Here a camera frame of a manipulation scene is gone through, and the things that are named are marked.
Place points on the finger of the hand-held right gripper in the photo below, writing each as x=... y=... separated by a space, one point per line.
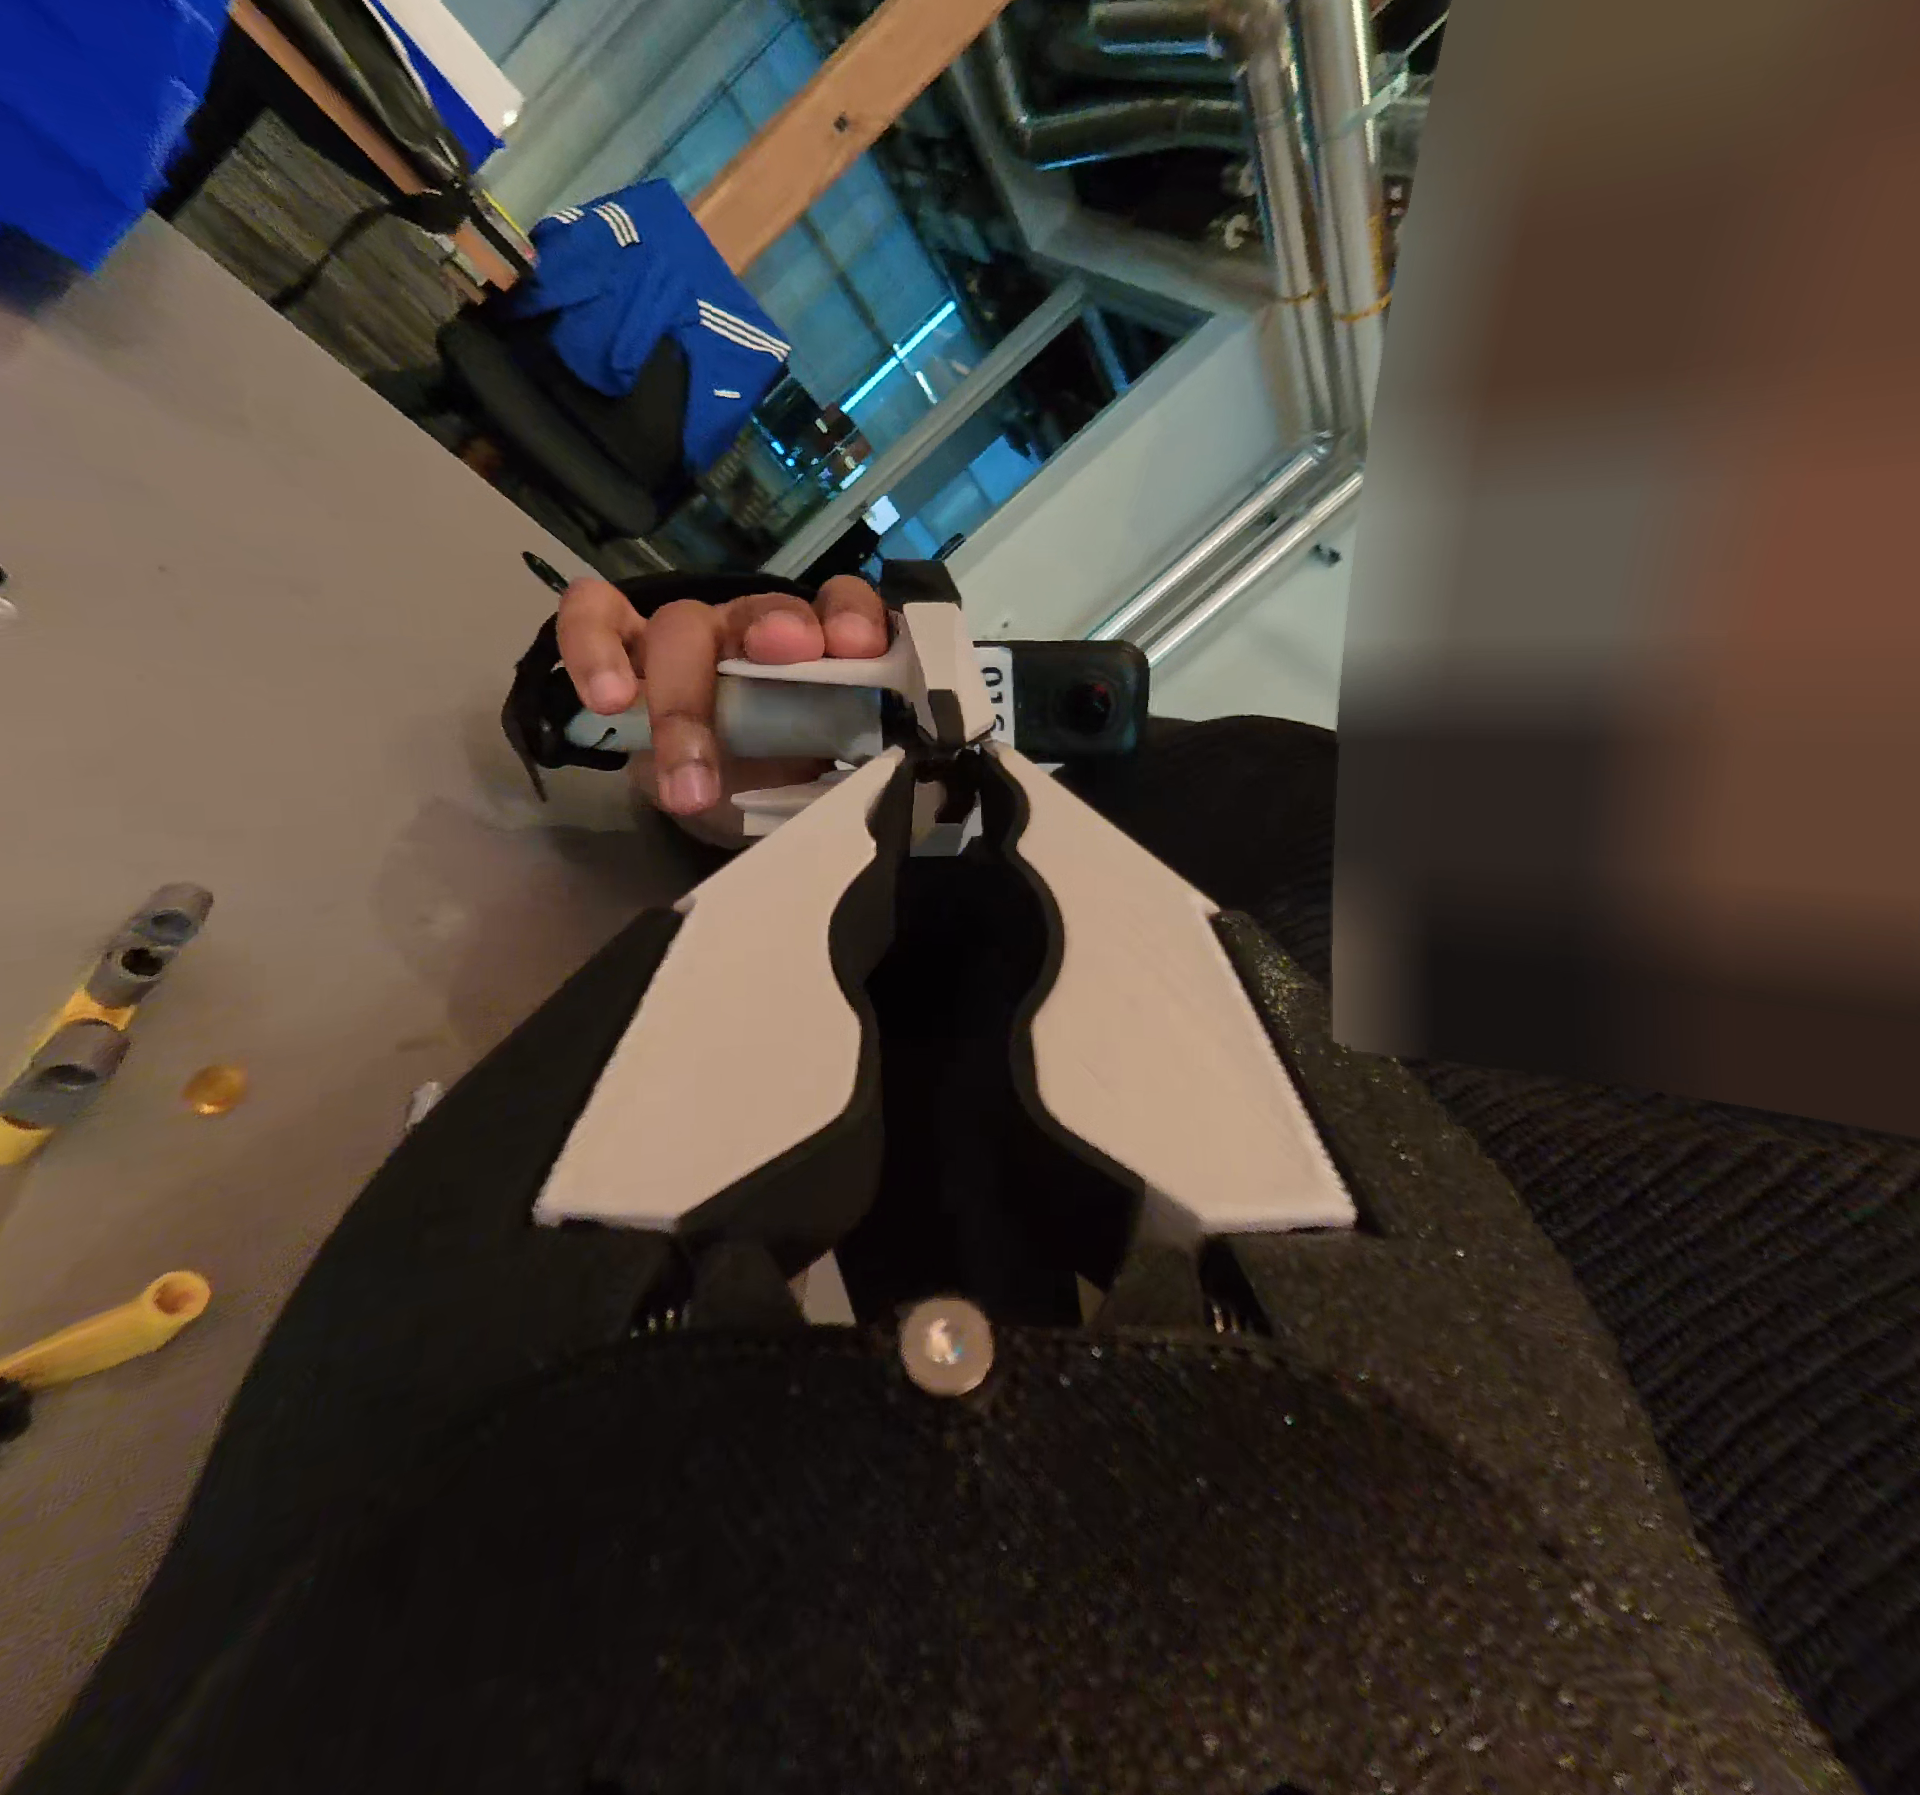
x=933 y=669
x=946 y=836

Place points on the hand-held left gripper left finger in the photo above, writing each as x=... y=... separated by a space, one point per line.
x=704 y=1060

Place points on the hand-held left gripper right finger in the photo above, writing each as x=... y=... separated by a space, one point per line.
x=1185 y=1060

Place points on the dark grey pin connector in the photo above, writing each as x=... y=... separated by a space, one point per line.
x=149 y=947
x=66 y=1074

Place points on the grey yellow connector assembly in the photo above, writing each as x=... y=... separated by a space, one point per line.
x=75 y=1019

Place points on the person's right forearm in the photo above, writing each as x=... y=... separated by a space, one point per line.
x=1230 y=821

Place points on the person's right hand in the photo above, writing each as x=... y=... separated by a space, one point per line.
x=675 y=669

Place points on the clear round stud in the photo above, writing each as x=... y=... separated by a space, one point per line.
x=423 y=1106

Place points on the black office chair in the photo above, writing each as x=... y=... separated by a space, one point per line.
x=556 y=444

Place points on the orange translucent round stud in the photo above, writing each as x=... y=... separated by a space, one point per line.
x=216 y=1088

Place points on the blue striped jacket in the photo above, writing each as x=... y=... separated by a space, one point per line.
x=629 y=280

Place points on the wooden beam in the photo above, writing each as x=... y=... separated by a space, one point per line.
x=901 y=55

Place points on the yellow tapered connector piece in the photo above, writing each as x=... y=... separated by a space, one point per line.
x=120 y=1330

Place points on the silver insulated pipework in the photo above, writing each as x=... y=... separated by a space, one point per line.
x=1320 y=101

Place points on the blue plastic bin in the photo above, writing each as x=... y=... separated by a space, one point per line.
x=90 y=55

